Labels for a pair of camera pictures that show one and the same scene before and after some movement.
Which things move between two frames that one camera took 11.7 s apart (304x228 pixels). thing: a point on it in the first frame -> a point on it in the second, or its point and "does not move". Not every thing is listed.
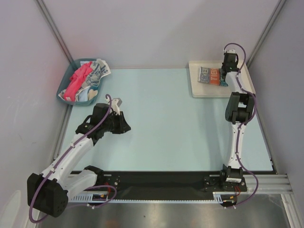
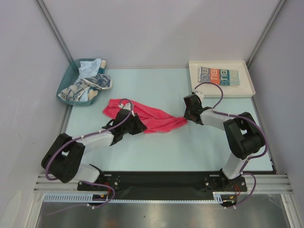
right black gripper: x=226 y=70 -> x=190 y=114
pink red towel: x=76 y=80 -> x=155 y=121
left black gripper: x=123 y=126 -> x=139 y=126
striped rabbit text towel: x=211 y=76 does not move
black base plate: x=162 y=185 does not move
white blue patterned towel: x=99 y=69 -> x=74 y=91
